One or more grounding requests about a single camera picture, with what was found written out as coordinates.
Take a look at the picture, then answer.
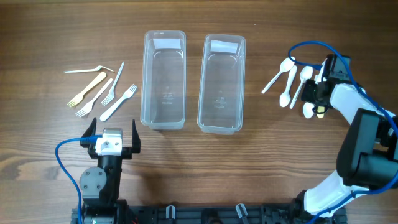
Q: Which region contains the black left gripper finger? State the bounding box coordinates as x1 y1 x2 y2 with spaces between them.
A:
132 120 141 154
80 118 97 147

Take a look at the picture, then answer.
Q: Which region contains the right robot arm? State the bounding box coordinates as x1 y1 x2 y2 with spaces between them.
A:
131 79 397 224

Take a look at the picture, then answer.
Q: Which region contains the translucent slim plastic fork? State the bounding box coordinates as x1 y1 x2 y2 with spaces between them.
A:
101 62 125 106

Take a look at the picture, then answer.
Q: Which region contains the left blue cable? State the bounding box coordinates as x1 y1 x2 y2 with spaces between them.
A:
55 135 103 224

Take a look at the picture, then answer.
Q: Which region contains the blue cable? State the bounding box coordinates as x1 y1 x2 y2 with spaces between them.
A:
287 40 398 224
55 135 103 224

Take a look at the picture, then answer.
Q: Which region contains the left clear plastic container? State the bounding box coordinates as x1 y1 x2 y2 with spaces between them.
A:
141 30 187 130

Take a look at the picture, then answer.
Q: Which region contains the right blue cable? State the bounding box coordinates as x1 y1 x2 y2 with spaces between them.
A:
287 40 398 224

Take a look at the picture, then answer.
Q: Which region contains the yellow plastic spoon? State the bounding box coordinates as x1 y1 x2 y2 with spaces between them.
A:
317 108 324 118

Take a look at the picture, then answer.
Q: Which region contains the white spoon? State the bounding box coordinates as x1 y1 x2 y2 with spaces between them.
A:
261 58 295 94
303 102 315 119
289 66 313 109

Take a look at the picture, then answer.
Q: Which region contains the clear plastic container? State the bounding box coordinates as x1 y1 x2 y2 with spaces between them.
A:
197 34 246 134
141 30 187 130

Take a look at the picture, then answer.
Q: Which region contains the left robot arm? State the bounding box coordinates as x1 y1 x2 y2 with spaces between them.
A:
71 123 141 224

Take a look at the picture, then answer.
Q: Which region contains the right clear plastic container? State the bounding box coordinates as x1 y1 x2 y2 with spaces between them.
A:
197 34 246 134

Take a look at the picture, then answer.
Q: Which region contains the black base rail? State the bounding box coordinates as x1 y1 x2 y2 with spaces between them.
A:
70 203 346 224

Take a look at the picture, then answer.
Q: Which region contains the white spoon bowl down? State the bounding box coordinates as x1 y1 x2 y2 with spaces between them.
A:
279 65 297 108

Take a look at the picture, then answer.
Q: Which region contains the thick white plastic fork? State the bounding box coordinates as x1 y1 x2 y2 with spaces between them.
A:
99 84 137 122

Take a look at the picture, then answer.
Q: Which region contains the bent white plastic fork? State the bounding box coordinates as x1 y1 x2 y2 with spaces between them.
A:
64 65 114 73

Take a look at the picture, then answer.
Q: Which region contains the yellow plastic fork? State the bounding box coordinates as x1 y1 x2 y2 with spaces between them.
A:
67 72 107 108

